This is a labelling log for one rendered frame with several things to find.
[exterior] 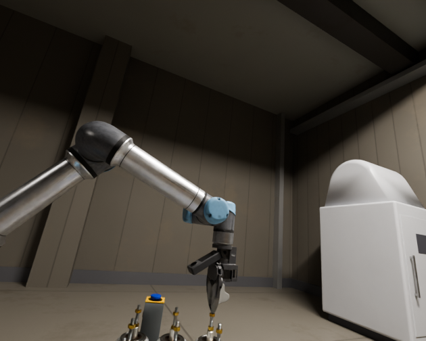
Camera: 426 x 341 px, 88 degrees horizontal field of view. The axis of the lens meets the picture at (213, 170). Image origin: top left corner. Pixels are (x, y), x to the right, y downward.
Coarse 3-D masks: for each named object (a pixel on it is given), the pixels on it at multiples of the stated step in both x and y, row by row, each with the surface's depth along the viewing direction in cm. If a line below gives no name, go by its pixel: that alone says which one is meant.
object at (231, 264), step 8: (224, 248) 76; (232, 248) 79; (224, 256) 78; (232, 256) 78; (216, 264) 75; (224, 264) 76; (232, 264) 78; (208, 272) 78; (216, 272) 73; (224, 272) 75; (232, 272) 75; (224, 280) 75; (232, 280) 75
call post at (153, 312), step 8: (152, 304) 82; (160, 304) 83; (144, 312) 81; (152, 312) 82; (160, 312) 82; (144, 320) 81; (152, 320) 81; (160, 320) 82; (144, 328) 80; (152, 328) 80; (152, 336) 80
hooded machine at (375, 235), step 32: (352, 160) 202; (352, 192) 194; (384, 192) 172; (320, 224) 213; (352, 224) 185; (384, 224) 163; (416, 224) 164; (352, 256) 179; (384, 256) 159; (416, 256) 155; (352, 288) 174; (384, 288) 155; (416, 288) 147; (352, 320) 169; (384, 320) 151; (416, 320) 140
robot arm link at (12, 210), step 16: (64, 160) 65; (80, 160) 65; (48, 176) 62; (64, 176) 64; (80, 176) 67; (96, 176) 70; (16, 192) 59; (32, 192) 60; (48, 192) 62; (64, 192) 66; (0, 208) 57; (16, 208) 58; (32, 208) 60; (0, 224) 56; (16, 224) 59; (0, 240) 58
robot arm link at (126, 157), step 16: (80, 128) 60; (96, 128) 58; (112, 128) 60; (80, 144) 59; (96, 144) 57; (112, 144) 57; (128, 144) 60; (96, 160) 64; (112, 160) 58; (128, 160) 59; (144, 160) 60; (144, 176) 60; (160, 176) 61; (176, 176) 63; (160, 192) 63; (176, 192) 62; (192, 192) 63; (192, 208) 64; (208, 208) 62; (224, 208) 63
